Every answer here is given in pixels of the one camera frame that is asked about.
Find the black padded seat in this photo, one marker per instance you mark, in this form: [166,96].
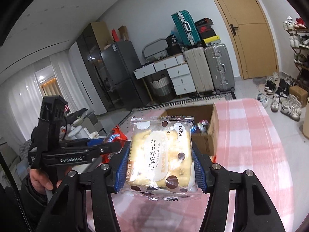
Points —
[79,114]

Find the red paper bag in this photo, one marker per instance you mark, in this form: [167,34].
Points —
[114,35]

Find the shoe rack with shoes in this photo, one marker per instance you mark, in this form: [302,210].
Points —
[294,41]

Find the grey metal tube frame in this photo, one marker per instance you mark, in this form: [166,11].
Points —
[147,47]

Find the person's left forearm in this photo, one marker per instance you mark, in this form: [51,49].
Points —
[26,203]

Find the grey door mat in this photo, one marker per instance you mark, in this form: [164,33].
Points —
[259,82]

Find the spotted cream cake packet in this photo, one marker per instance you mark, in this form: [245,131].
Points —
[159,154]

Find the white round pot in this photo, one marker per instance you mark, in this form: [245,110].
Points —
[77,132]

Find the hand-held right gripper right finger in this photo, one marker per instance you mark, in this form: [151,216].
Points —
[199,171]

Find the pink checked tablecloth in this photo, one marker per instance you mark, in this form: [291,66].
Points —
[246,137]

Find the cream waste bin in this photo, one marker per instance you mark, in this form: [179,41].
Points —
[305,123]

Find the person's left hand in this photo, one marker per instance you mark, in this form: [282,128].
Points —
[38,176]

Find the wooden door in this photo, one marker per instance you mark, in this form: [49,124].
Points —
[251,29]

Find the small brown cardboard box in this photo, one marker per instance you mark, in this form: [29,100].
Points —
[298,94]

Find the yellow shoebox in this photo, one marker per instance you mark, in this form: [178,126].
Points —
[212,40]

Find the teal suitcase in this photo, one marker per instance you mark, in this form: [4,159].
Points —
[185,27]

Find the dark glass cabinet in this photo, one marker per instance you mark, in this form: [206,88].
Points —
[94,62]

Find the silver suitcase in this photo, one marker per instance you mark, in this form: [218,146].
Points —
[219,67]

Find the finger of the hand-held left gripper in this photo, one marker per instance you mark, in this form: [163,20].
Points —
[101,150]
[79,143]

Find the black shoebox red stripe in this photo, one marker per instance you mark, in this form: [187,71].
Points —
[204,22]

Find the black fridge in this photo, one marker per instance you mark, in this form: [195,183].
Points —
[123,72]

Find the red white snack packet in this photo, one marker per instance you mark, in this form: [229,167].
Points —
[119,131]

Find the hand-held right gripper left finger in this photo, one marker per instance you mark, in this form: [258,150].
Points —
[120,174]

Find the plain black shoebox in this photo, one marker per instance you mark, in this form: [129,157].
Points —
[208,35]

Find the woven laundry basket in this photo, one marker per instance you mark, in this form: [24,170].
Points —
[160,87]

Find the tan curtain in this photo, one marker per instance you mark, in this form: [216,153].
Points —
[49,87]

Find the black gift bag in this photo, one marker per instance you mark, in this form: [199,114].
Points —
[172,44]

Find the white drawer desk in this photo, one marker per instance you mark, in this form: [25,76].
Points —
[181,77]

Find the white wardrobe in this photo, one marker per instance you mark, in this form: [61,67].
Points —
[79,77]

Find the pile of sneakers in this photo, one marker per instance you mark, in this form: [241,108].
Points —
[287,104]

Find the beige suitcase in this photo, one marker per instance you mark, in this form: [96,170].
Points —
[198,70]

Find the white sheer curtain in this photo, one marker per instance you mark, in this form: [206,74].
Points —
[60,77]
[21,106]

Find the brown paper bag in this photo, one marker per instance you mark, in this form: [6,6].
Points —
[124,33]

